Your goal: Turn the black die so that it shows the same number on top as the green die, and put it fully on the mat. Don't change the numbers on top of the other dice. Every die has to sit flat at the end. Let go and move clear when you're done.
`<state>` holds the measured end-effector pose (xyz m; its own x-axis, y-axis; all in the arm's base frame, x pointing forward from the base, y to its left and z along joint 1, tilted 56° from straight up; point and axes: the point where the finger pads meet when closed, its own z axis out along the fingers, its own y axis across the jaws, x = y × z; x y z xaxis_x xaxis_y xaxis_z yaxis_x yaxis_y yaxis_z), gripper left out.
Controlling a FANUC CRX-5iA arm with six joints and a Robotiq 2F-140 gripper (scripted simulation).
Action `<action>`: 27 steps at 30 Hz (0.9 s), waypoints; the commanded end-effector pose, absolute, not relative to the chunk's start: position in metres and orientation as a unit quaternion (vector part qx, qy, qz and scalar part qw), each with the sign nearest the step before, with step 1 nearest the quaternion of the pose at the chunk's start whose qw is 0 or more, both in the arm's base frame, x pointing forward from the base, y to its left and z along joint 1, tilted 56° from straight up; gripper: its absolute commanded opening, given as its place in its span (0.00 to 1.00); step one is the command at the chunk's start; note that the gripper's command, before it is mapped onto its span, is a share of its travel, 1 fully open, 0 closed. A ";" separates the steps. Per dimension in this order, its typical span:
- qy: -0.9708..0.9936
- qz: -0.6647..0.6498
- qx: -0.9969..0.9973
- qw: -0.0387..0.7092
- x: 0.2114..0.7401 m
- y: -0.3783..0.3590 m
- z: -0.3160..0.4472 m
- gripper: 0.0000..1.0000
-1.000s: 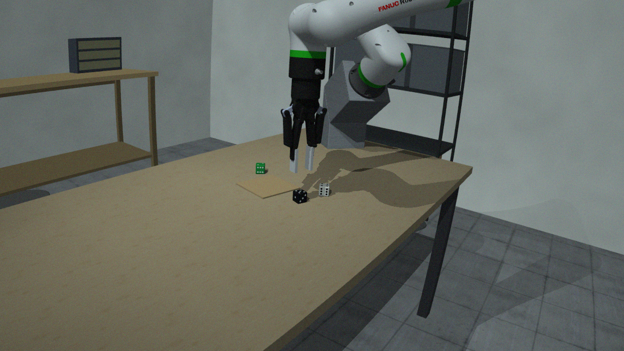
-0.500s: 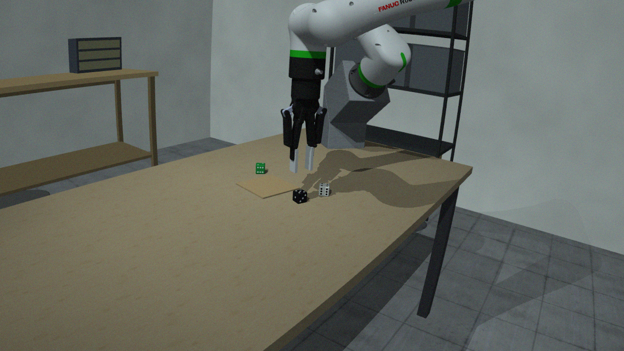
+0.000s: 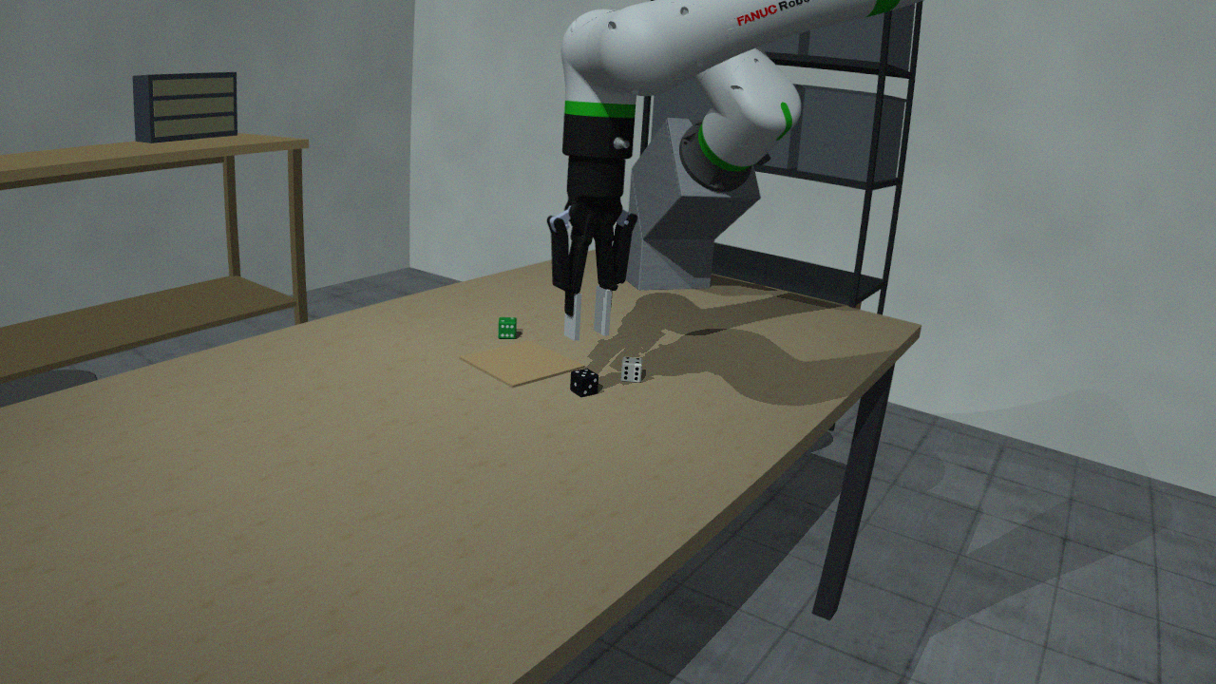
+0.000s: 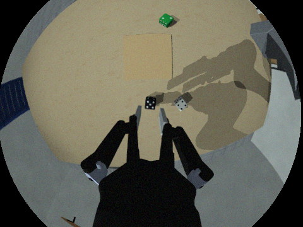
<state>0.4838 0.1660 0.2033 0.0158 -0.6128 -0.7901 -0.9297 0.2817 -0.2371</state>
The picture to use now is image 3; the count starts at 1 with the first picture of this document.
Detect white die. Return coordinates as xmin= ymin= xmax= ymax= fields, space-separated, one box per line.
xmin=620 ymin=357 xmax=642 ymax=383

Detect green die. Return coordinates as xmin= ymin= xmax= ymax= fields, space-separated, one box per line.
xmin=499 ymin=316 xmax=517 ymax=340

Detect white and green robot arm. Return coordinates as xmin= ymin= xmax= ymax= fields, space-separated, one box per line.
xmin=561 ymin=0 xmax=923 ymax=192

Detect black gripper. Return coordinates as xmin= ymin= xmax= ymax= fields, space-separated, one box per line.
xmin=547 ymin=156 xmax=637 ymax=341

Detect tan square mat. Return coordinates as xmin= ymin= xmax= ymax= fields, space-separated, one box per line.
xmin=460 ymin=340 xmax=585 ymax=388

